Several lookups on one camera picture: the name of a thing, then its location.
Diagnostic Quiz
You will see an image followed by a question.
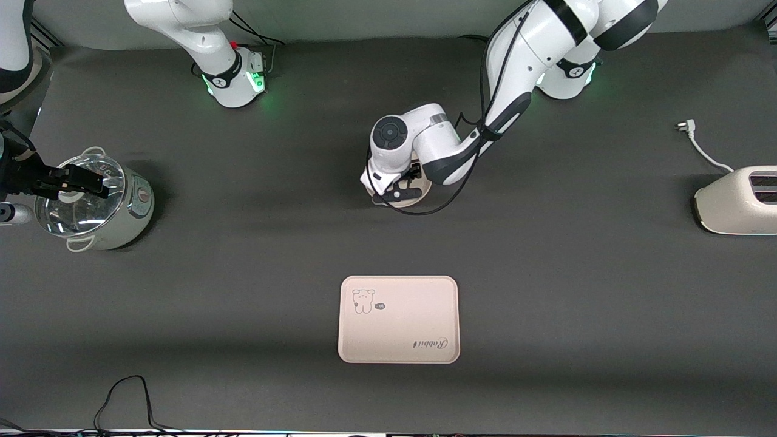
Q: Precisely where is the round beige plate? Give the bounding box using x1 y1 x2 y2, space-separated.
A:
367 159 433 209

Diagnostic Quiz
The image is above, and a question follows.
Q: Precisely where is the beige tray with bear print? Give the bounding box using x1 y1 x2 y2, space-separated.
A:
338 275 461 364

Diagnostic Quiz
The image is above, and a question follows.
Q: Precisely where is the electric pot with glass lid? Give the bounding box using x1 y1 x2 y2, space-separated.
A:
35 146 155 253

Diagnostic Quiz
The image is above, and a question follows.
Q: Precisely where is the beige round object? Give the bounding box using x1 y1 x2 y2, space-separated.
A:
0 49 44 116

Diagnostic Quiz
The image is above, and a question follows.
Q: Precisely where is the cream white toaster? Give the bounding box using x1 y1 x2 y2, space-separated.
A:
694 166 777 235

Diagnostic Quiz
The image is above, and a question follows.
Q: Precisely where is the black right arm wrist cable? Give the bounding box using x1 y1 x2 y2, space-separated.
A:
0 120 32 154

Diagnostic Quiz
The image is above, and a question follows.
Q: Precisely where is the black arm wrist cable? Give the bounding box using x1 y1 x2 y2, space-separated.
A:
364 0 535 217
0 120 32 154

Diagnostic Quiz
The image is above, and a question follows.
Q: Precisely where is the black left arm wrist cable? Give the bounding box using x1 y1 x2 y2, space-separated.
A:
364 0 535 217

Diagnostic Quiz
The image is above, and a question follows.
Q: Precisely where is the black right arm base cable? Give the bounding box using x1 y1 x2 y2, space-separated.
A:
228 9 286 76

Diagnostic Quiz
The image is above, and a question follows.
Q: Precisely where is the thin black looped cable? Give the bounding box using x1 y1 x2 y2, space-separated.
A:
94 375 183 433

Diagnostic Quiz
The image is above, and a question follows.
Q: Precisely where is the white toaster power cord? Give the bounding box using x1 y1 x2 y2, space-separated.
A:
676 120 735 174

